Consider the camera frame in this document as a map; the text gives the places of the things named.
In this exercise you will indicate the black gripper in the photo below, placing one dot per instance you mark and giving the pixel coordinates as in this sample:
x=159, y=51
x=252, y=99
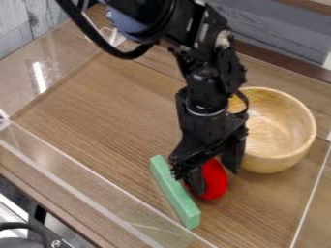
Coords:
x=210, y=135

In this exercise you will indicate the red plush strawberry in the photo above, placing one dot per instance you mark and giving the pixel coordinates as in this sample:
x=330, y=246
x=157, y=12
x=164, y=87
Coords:
x=217, y=180

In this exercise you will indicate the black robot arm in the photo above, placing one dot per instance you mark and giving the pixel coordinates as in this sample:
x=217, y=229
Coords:
x=190, y=28

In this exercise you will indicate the green rectangular block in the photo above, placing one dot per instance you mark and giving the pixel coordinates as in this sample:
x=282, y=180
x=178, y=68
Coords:
x=176, y=192

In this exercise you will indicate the wooden bowl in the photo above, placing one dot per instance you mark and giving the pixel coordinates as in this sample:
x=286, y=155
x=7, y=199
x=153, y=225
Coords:
x=282, y=130

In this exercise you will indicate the clear acrylic front wall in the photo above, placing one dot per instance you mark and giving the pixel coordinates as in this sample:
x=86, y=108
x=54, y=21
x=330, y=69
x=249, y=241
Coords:
x=105, y=213

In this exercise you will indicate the black metal table frame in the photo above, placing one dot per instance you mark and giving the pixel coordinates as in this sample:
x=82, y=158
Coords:
x=51, y=240

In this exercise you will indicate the clear acrylic corner bracket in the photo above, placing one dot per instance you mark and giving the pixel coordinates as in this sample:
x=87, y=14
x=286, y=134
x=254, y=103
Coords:
x=111, y=35

